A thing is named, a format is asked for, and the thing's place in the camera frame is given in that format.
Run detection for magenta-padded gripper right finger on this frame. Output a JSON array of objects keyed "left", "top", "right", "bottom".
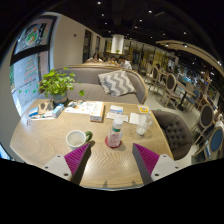
[{"left": 131, "top": 143, "right": 181, "bottom": 186}]

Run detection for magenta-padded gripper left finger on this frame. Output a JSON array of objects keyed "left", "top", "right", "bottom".
[{"left": 42, "top": 142, "right": 92, "bottom": 186}]

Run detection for clear white-capped water bottle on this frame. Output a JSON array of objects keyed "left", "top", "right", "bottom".
[{"left": 107, "top": 114, "right": 125, "bottom": 148}]

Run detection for flat round red coaster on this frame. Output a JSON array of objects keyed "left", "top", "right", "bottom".
[{"left": 104, "top": 134, "right": 123, "bottom": 149}]

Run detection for clear plastic cup with straw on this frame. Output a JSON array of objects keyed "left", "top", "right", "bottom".
[{"left": 135, "top": 113, "right": 154, "bottom": 137}]

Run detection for grey tufted armchair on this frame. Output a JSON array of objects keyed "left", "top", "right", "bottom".
[{"left": 151, "top": 109, "right": 194, "bottom": 161}]

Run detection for white paper napkin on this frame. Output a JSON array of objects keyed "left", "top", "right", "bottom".
[{"left": 128, "top": 112, "right": 142, "bottom": 126}]

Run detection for white and orange box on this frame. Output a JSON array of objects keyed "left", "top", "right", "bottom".
[{"left": 89, "top": 101, "right": 106, "bottom": 123}]

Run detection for light blue tissue pack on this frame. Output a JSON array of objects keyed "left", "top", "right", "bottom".
[{"left": 52, "top": 103, "right": 65, "bottom": 119}]

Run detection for yellow square card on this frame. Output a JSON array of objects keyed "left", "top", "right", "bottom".
[{"left": 137, "top": 105, "right": 151, "bottom": 114}]

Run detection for white printed leaflet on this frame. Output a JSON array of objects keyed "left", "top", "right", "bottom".
[{"left": 63, "top": 100, "right": 101, "bottom": 116}]

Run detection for white paper card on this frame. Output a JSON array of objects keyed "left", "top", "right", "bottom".
[{"left": 106, "top": 112, "right": 129, "bottom": 123}]

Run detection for brown wooden stand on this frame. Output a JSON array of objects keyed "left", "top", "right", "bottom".
[{"left": 37, "top": 99, "right": 55, "bottom": 115}]

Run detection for small blue white box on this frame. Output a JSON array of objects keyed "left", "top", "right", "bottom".
[{"left": 109, "top": 104, "right": 124, "bottom": 115}]

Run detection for small blue flat pack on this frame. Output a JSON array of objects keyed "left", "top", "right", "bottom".
[{"left": 28, "top": 106, "right": 40, "bottom": 118}]

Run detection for potted green leafy plant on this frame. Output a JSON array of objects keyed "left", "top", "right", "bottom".
[{"left": 38, "top": 67, "right": 86, "bottom": 104}]

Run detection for group of wooden dining chairs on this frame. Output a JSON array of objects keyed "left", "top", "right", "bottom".
[{"left": 146, "top": 64, "right": 224, "bottom": 161}]

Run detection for grey curved sofa bench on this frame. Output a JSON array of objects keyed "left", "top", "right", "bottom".
[{"left": 53, "top": 65, "right": 149, "bottom": 105}]

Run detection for grey white chevron cushion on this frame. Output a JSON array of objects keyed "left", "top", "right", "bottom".
[{"left": 97, "top": 69, "right": 137, "bottom": 98}]

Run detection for white round column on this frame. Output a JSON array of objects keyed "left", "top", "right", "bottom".
[{"left": 110, "top": 34, "right": 125, "bottom": 55}]

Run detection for group of ceiling spotlights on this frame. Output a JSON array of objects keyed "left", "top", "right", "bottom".
[{"left": 96, "top": 0, "right": 224, "bottom": 66}]

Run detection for white mug with green handle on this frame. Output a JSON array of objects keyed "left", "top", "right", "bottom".
[{"left": 65, "top": 129, "right": 94, "bottom": 151}]

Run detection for dark framed wall poster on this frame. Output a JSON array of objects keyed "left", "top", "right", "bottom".
[{"left": 13, "top": 18, "right": 54, "bottom": 56}]

